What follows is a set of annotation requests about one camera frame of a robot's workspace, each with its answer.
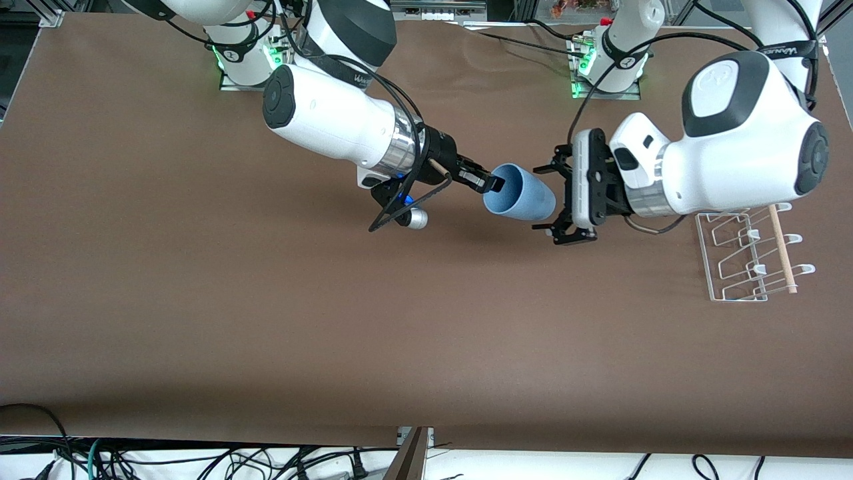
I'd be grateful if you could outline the metal table bracket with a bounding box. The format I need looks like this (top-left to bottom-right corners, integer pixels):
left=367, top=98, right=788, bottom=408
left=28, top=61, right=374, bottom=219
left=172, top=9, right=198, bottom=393
left=396, top=427, right=436, bottom=449

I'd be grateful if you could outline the black floor cable arc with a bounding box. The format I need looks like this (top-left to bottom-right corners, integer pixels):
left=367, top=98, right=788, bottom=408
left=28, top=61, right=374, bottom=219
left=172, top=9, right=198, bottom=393
left=0, top=403, right=78, bottom=480

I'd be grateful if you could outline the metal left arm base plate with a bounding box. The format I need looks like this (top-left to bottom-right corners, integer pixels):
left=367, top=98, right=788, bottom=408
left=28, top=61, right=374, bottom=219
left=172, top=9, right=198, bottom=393
left=570, top=37, right=644, bottom=101

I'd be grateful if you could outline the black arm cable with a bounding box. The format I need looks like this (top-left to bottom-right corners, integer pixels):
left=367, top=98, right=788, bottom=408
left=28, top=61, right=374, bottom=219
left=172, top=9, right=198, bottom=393
left=574, top=29, right=820, bottom=146
left=277, top=0, right=451, bottom=233

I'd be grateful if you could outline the brown table cover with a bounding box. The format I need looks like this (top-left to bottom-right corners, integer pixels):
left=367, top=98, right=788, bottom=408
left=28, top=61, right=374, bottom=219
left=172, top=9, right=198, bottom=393
left=0, top=13, right=853, bottom=461

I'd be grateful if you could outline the long black table cable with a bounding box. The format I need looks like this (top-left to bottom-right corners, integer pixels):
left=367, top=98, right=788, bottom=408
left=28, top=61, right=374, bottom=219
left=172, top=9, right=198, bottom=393
left=460, top=22, right=588, bottom=59

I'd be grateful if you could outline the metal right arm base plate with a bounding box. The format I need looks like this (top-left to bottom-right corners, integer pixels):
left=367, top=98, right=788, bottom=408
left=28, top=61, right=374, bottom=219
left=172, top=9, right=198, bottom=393
left=219, top=30, right=295, bottom=93

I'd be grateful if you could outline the short black table cable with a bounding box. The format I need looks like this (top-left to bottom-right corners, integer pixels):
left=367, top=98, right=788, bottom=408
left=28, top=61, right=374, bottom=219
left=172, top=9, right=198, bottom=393
left=530, top=18, right=582, bottom=42

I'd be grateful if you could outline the aluminium frame profile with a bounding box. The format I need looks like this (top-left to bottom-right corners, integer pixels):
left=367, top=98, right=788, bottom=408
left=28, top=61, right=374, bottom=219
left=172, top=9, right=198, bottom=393
left=27, top=0, right=67, bottom=28
left=816, top=0, right=853, bottom=48

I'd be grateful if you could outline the grey network switch box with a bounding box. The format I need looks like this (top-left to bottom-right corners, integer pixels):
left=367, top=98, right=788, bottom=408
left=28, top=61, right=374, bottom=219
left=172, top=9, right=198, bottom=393
left=389, top=0, right=488, bottom=21

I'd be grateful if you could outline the blue plastic cup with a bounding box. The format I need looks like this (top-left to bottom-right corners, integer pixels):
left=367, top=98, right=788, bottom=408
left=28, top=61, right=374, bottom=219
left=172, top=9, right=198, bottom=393
left=482, top=163, right=556, bottom=221

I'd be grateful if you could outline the teal floor cable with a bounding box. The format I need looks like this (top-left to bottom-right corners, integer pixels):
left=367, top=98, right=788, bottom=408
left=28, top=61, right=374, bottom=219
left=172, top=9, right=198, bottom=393
left=85, top=437, right=109, bottom=480

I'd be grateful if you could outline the white wire cup rack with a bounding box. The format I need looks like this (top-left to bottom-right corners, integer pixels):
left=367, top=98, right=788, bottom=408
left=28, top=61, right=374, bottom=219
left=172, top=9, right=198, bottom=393
left=695, top=202, right=816, bottom=303

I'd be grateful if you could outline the wooden rack rod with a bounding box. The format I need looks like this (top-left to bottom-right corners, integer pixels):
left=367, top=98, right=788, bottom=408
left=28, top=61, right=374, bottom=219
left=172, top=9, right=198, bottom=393
left=768, top=204, right=798, bottom=295

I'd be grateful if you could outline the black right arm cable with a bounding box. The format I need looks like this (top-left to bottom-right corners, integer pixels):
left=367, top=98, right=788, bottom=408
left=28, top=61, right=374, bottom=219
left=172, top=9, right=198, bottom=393
left=277, top=0, right=451, bottom=233

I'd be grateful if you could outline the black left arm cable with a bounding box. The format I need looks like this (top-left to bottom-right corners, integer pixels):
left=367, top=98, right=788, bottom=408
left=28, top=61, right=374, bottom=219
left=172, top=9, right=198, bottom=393
left=574, top=29, right=820, bottom=146

